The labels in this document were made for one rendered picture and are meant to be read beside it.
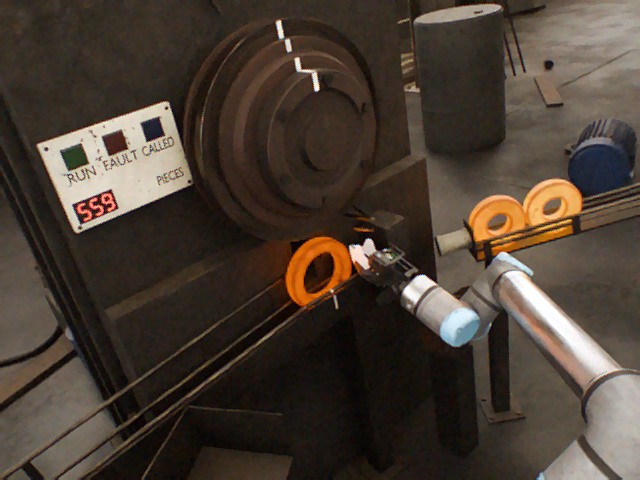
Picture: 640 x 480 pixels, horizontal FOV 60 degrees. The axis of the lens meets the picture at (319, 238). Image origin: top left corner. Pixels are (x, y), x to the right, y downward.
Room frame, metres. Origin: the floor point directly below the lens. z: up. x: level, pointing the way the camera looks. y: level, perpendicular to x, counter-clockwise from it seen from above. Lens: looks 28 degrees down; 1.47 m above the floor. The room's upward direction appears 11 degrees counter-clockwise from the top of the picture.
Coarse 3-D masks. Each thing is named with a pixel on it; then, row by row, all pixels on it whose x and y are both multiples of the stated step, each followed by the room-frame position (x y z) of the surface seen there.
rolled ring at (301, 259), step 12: (312, 240) 1.20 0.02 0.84; (324, 240) 1.19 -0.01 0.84; (300, 252) 1.17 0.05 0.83; (312, 252) 1.17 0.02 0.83; (336, 252) 1.20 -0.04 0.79; (348, 252) 1.22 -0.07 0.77; (300, 264) 1.15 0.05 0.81; (336, 264) 1.23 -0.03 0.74; (348, 264) 1.22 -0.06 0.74; (288, 276) 1.15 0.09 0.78; (300, 276) 1.14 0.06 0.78; (336, 276) 1.22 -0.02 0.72; (348, 276) 1.22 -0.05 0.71; (288, 288) 1.15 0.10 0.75; (300, 288) 1.14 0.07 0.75; (324, 288) 1.21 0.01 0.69; (300, 300) 1.13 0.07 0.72
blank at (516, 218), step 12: (480, 204) 1.35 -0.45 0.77; (492, 204) 1.33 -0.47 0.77; (504, 204) 1.33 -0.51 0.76; (516, 204) 1.33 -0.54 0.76; (480, 216) 1.33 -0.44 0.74; (492, 216) 1.33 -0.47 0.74; (516, 216) 1.33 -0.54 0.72; (480, 228) 1.33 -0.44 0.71; (504, 228) 1.34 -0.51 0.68; (516, 228) 1.33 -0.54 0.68
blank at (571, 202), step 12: (552, 180) 1.34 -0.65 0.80; (564, 180) 1.35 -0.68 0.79; (540, 192) 1.32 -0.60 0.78; (552, 192) 1.32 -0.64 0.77; (564, 192) 1.32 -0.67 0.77; (576, 192) 1.32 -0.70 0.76; (528, 204) 1.33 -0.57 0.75; (540, 204) 1.32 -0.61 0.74; (564, 204) 1.33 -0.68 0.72; (576, 204) 1.32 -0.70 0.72; (528, 216) 1.33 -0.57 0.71; (540, 216) 1.32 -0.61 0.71; (552, 216) 1.34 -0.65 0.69; (540, 228) 1.32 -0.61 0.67; (564, 228) 1.32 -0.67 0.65
